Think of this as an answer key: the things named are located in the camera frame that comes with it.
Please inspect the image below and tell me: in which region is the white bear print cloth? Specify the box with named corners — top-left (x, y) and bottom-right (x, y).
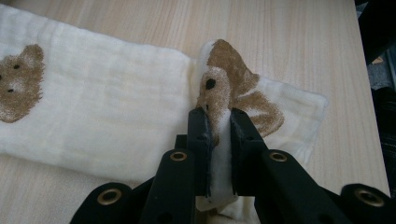
top-left (0, 4), bottom-right (330, 224)

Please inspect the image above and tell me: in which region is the black object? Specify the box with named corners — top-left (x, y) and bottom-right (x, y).
top-left (354, 0), bottom-right (396, 65)

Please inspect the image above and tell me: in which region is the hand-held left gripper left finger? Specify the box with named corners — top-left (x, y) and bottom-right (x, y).
top-left (186, 106), bottom-right (215, 198)

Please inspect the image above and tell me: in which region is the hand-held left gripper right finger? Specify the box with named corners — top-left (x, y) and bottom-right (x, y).
top-left (230, 107), bottom-right (269, 197)

